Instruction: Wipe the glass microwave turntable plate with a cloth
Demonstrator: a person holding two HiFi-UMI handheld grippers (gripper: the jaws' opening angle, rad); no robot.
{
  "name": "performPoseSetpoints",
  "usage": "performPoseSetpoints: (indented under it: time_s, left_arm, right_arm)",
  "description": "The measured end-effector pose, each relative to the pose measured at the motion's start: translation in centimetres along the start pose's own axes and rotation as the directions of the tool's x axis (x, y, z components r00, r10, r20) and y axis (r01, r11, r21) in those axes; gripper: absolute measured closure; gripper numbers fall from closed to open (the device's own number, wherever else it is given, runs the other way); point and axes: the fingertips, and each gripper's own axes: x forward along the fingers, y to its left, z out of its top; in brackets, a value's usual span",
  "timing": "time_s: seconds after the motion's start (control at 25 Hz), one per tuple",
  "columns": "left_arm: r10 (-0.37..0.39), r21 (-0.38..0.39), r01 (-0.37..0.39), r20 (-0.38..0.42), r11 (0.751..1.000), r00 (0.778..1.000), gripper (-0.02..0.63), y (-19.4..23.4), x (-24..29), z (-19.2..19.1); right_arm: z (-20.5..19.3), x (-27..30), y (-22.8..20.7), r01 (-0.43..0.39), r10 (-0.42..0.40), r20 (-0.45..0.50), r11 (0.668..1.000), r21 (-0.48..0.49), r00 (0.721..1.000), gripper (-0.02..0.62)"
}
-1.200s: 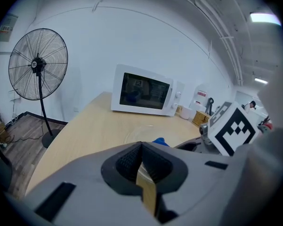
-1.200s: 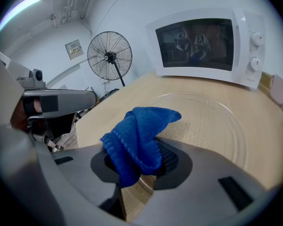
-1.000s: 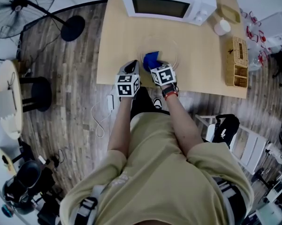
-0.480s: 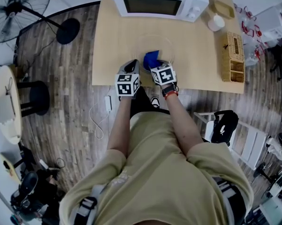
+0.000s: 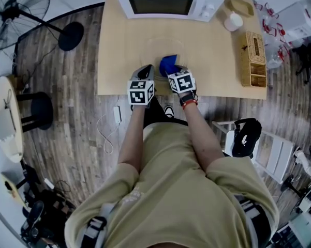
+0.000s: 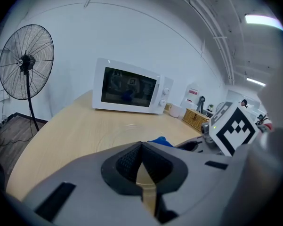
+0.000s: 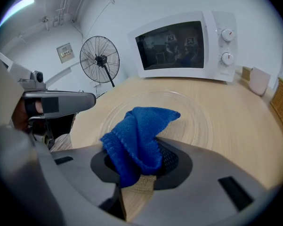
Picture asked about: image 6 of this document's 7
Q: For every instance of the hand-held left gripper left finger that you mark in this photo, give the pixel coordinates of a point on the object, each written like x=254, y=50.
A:
x=84, y=192

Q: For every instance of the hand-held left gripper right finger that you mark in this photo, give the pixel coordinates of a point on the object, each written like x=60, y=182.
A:
x=202, y=185

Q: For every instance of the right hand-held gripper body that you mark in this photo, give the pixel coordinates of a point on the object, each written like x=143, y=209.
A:
x=235, y=131

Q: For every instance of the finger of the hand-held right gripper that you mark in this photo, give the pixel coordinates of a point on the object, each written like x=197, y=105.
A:
x=193, y=146

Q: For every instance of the blue cloth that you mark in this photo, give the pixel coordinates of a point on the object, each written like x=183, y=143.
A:
x=162, y=141

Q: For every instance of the white microwave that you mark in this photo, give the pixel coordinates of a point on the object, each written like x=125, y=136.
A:
x=97, y=86

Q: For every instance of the wicker tissue box organizer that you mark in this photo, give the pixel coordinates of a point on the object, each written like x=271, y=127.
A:
x=195, y=120

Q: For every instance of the grey standing fan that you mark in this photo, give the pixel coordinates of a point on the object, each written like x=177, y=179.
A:
x=220, y=107

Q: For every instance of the small potted plant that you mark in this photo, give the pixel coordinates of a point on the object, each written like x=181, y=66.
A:
x=211, y=107

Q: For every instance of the red wristband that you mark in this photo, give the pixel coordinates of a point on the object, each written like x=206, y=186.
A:
x=269, y=127

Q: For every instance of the white cup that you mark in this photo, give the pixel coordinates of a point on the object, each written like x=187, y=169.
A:
x=176, y=110

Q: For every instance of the white cardboard box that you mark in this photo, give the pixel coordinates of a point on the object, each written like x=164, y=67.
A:
x=190, y=105

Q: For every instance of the long ceiling light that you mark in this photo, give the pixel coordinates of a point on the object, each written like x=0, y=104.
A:
x=255, y=81
x=263, y=21

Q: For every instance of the white ceiling pipes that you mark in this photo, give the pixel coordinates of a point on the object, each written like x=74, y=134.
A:
x=216, y=32

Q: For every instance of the black standing fan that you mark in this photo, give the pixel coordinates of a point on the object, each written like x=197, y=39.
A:
x=26, y=62

